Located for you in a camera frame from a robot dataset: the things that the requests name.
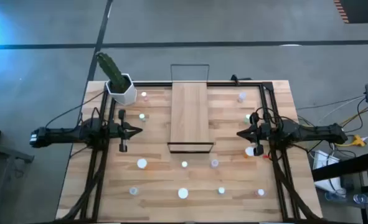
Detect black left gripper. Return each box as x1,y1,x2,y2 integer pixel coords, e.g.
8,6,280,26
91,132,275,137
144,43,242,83
108,109,143,152

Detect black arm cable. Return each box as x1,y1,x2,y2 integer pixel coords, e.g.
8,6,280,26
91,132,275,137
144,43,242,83
254,106,286,125
44,90,106,129

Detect clear plastic bottle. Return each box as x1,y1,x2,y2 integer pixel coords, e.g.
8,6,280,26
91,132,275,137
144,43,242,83
324,191,348,203
353,193,368,205

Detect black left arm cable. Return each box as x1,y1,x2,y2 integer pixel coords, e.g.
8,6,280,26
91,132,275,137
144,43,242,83
44,90,106,129

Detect black clamp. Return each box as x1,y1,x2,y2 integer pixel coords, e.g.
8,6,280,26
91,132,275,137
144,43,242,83
230,74,253,85

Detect yellow cable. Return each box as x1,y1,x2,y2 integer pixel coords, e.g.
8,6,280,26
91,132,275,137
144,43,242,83
333,107,368,148

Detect green cactus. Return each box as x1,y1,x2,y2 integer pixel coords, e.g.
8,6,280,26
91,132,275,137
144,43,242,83
95,52,131,93

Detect wooden shelf black wire frame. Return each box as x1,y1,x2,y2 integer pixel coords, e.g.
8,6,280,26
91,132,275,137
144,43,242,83
166,63,215,154

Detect yellow power strip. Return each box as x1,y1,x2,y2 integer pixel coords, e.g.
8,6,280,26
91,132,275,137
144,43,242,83
351,134,367,147

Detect black mat striped edge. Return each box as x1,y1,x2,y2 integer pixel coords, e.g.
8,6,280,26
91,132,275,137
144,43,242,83
333,0,368,25

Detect dark grey bench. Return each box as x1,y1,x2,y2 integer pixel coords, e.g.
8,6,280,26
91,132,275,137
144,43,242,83
0,138,35,224

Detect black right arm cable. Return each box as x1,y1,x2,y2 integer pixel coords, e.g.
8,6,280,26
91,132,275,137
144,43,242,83
254,106,286,125

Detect white box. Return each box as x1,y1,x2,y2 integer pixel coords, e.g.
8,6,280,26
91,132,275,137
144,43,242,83
313,149,346,192

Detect white hexagonal plant pot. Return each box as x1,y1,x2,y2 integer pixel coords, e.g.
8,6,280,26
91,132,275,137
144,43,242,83
105,73,138,106

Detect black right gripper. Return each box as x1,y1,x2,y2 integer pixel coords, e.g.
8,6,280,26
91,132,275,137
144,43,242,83
236,112,271,156

